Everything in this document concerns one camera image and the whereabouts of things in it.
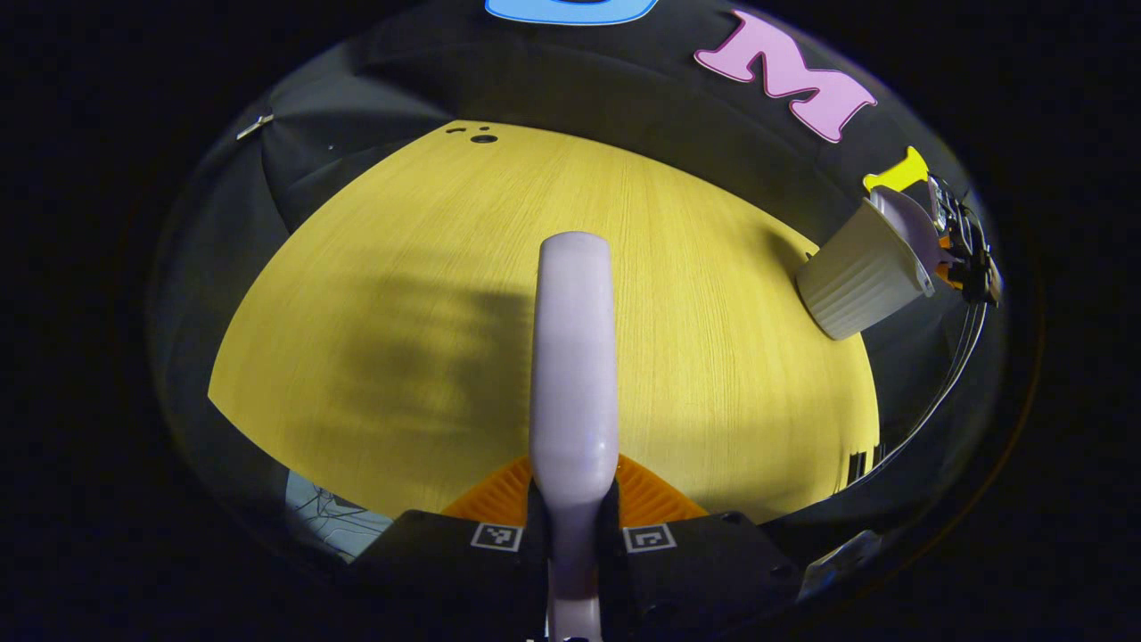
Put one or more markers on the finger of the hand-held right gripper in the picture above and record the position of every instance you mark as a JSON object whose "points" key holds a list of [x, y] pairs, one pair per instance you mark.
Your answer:
{"points": [[954, 275]]}

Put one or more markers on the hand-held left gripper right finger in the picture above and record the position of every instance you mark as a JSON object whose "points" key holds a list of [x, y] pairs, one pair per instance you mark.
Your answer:
{"points": [[704, 571]]}

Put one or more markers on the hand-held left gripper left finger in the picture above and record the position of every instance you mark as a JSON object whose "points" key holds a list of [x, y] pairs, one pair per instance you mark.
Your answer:
{"points": [[428, 562]]}

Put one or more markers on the pink plastic dustpan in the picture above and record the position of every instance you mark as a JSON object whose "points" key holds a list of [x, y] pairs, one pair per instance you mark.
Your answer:
{"points": [[909, 227]]}

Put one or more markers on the white ribbed garbage bin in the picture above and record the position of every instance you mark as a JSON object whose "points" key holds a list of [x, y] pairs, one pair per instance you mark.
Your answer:
{"points": [[860, 276]]}

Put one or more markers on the small pink broom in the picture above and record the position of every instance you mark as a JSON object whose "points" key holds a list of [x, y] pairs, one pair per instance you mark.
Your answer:
{"points": [[575, 357]]}

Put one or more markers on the black backdrop cloth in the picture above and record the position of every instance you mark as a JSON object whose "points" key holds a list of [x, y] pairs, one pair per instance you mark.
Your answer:
{"points": [[624, 98]]}

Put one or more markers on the white cloth clip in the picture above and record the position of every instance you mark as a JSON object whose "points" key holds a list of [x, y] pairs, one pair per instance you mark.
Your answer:
{"points": [[254, 125]]}

